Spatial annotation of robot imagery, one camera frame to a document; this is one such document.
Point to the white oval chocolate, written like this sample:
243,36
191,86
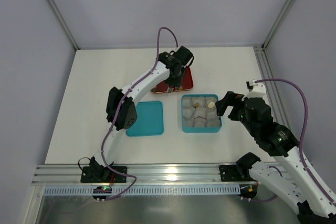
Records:
211,105

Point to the aluminium front rail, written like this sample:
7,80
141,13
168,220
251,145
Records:
159,174

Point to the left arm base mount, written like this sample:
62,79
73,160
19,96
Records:
105,174

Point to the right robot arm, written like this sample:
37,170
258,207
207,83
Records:
305,194

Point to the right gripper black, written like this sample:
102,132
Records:
233,105

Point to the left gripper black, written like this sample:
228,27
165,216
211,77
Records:
172,81

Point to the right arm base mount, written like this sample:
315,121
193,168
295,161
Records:
236,171

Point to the slotted cable duct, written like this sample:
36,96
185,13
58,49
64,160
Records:
143,190

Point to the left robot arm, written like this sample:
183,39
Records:
121,104

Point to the red chocolate tray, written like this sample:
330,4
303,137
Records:
187,84

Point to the teal chocolate box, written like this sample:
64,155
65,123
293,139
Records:
200,119

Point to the teal box lid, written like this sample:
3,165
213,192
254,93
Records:
150,120

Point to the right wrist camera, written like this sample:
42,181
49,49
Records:
255,90

